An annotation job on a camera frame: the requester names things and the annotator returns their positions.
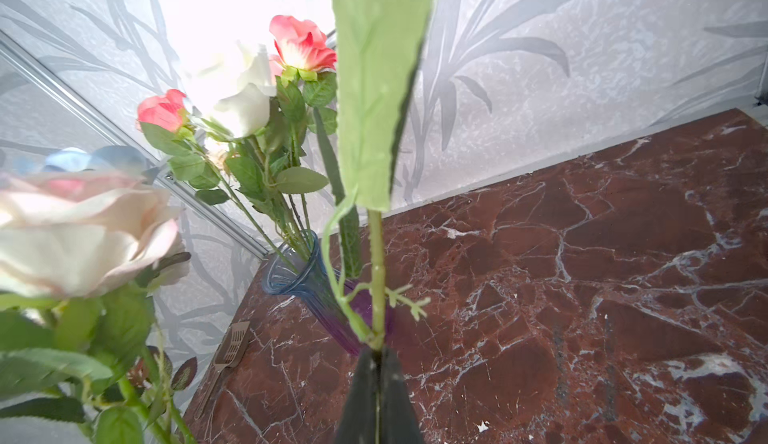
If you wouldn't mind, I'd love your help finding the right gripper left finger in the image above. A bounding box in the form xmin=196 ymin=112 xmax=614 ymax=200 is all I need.
xmin=334 ymin=348 xmax=378 ymax=444

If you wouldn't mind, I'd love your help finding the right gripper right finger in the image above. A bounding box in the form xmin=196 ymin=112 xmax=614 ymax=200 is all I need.
xmin=379 ymin=347 xmax=424 ymax=444

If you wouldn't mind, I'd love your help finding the purple glass vase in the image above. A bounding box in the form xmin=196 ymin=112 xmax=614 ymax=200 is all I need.
xmin=261 ymin=231 xmax=363 ymax=356

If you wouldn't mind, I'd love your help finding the large pale pink rose stem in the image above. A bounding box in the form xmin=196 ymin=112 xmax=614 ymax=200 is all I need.
xmin=1 ymin=171 xmax=196 ymax=443

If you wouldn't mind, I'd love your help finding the cream white rose stem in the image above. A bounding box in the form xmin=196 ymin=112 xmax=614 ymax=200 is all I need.
xmin=178 ymin=41 xmax=309 ymax=257

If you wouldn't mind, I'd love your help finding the red pink rose stem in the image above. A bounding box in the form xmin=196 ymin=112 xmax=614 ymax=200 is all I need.
xmin=137 ymin=89 xmax=306 ymax=252

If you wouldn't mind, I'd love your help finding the coral pink rose stem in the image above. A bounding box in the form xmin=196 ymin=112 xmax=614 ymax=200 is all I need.
xmin=269 ymin=15 xmax=337 ymax=254

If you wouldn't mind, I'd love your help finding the small magenta rose stem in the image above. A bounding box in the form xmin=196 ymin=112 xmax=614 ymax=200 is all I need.
xmin=325 ymin=0 xmax=434 ymax=352

